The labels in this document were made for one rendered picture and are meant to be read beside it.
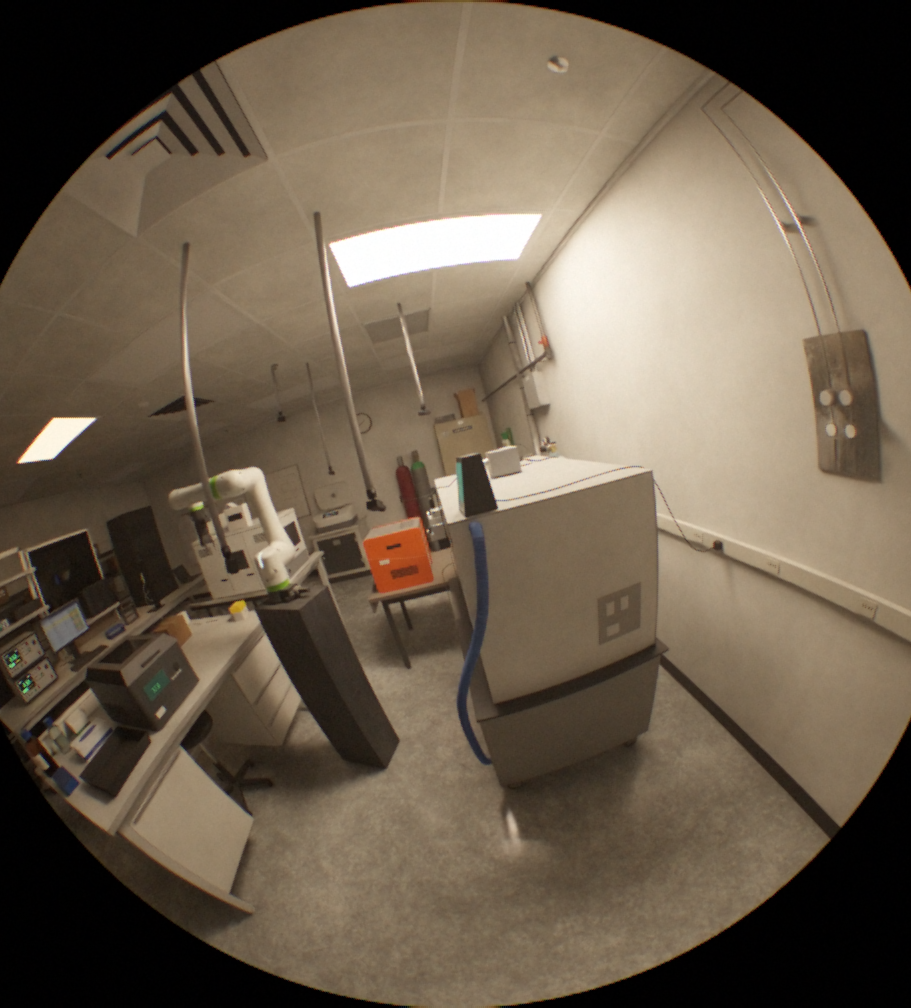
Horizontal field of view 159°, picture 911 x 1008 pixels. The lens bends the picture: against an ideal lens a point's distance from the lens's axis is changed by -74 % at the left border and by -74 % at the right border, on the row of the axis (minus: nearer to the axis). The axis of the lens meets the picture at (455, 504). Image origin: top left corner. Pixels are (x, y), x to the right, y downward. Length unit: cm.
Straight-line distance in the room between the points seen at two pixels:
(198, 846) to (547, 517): 195
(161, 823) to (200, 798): 28
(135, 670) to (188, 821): 69
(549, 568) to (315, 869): 183
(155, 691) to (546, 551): 166
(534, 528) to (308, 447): 496
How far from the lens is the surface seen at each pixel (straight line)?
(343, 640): 170
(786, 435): 131
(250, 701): 213
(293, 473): 573
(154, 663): 169
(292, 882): 206
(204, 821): 184
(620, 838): 175
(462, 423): 496
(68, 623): 363
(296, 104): 128
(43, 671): 342
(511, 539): 94
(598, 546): 107
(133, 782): 156
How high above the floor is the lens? 166
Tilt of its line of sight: 11 degrees down
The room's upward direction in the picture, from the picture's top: 13 degrees counter-clockwise
